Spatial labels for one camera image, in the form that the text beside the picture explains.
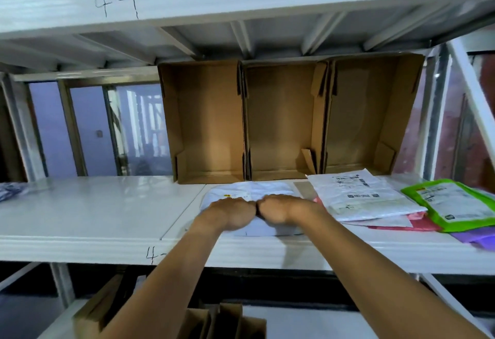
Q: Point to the person's left forearm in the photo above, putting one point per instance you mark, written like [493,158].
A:
[162,280]

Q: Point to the open brown cardboard box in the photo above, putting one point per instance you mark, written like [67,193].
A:
[209,118]
[282,118]
[367,118]

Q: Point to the green mailer bag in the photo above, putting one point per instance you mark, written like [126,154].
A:
[452,203]

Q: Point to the metal window frame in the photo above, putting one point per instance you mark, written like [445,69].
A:
[73,126]

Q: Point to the red mailer bag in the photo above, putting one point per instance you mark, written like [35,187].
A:
[421,226]

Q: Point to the brown cardboard carton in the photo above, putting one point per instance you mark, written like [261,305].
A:
[239,323]
[96,311]
[193,325]

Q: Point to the person's left hand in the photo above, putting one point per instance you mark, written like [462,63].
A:
[228,213]

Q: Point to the purple mailer bag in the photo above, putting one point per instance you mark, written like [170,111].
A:
[475,238]

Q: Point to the person's right hand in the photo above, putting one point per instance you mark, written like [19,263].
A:
[288,209]

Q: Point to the crumpled blue plastic film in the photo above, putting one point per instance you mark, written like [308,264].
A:
[9,192]

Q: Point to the large grey-blue mailer bag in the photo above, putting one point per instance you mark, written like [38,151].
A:
[247,188]

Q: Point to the white metal shelf rack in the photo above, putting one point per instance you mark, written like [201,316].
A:
[96,211]

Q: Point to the person's right forearm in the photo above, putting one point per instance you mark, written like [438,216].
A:
[386,284]

